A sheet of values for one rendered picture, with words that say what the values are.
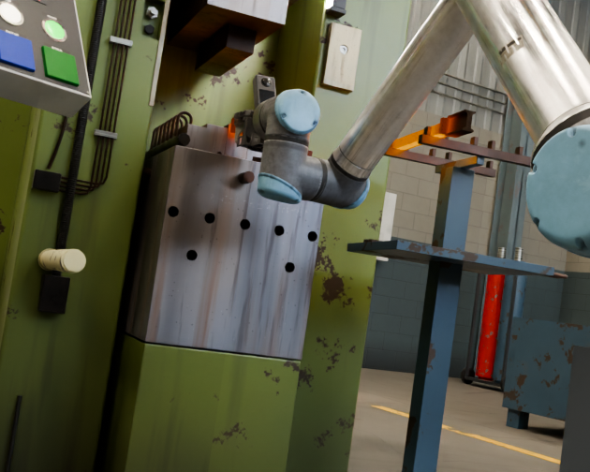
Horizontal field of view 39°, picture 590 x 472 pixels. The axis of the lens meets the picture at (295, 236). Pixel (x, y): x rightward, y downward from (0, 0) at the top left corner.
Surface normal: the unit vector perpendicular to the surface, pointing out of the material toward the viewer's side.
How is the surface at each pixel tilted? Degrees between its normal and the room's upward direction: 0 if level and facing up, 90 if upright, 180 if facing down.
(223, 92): 90
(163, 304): 90
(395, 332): 90
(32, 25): 60
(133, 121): 90
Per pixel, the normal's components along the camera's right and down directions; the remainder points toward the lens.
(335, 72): 0.37, -0.02
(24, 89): 0.24, 0.88
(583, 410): -0.64, -0.15
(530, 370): -0.80, -0.16
